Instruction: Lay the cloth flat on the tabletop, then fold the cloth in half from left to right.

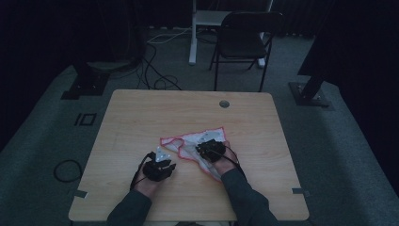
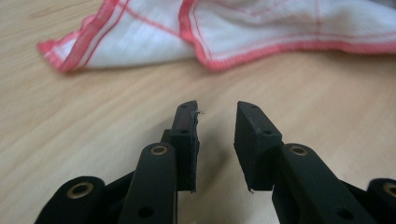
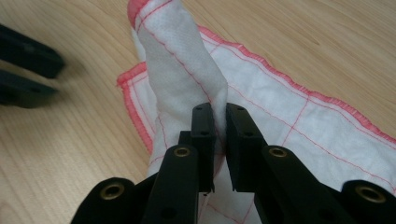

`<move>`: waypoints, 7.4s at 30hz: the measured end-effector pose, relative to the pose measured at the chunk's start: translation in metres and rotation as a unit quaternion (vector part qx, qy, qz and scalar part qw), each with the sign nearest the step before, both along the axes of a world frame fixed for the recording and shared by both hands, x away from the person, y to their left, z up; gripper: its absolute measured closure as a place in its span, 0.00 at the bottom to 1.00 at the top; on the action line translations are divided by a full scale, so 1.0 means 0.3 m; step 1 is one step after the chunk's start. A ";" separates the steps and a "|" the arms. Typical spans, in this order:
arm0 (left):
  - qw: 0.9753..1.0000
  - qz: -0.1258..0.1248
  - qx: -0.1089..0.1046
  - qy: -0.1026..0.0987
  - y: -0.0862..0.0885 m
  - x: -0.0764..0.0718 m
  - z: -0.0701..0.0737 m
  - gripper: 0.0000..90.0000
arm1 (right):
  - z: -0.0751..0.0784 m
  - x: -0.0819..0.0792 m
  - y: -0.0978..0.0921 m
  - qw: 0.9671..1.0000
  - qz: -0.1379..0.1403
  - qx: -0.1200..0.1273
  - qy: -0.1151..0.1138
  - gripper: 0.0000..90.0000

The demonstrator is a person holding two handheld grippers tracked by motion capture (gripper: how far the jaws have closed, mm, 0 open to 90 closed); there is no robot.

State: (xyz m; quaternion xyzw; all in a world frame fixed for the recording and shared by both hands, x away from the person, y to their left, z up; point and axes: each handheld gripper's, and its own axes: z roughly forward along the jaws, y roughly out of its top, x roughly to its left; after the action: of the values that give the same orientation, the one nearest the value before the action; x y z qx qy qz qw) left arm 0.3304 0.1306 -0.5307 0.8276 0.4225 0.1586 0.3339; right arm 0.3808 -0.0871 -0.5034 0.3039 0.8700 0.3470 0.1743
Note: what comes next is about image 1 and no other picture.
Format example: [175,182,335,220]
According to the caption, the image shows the white desk frame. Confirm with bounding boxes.
[188,0,274,69]

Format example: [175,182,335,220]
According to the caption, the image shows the white floor cable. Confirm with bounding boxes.
[146,27,193,45]

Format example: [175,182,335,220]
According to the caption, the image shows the black stand base plate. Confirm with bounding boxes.
[60,62,111,101]

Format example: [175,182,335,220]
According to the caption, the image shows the person's right hand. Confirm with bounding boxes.
[212,140,242,177]

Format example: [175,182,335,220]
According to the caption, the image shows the tangled black floor cables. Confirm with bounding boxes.
[136,41,183,92]

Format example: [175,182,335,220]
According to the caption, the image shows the person's left hand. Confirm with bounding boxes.
[133,163,165,200]

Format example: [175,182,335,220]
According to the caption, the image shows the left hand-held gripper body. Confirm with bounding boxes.
[142,145,172,183]

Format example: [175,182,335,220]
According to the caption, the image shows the dark curtain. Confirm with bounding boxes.
[296,0,399,196]

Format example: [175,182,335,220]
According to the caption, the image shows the black folding chair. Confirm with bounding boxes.
[209,11,285,92]

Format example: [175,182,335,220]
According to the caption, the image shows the black stand with slanted post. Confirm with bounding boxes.
[288,73,332,109]

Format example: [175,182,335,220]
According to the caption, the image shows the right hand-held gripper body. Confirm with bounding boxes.
[199,131,228,164]

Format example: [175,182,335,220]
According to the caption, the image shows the white cloth with pink edge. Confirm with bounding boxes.
[159,126,228,183]

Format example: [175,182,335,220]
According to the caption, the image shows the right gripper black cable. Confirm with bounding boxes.
[206,149,247,180]

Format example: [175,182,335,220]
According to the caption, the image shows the grey round stand base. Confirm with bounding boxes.
[86,59,139,73]

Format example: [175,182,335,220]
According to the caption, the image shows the grey tape strip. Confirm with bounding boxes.
[291,187,311,198]

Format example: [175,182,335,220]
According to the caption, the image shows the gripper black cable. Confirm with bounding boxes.
[129,152,157,191]
[206,149,247,180]

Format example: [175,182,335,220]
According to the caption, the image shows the coiled black floor cable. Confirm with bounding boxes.
[53,159,84,184]

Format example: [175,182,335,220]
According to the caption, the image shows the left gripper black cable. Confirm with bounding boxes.
[129,152,157,191]

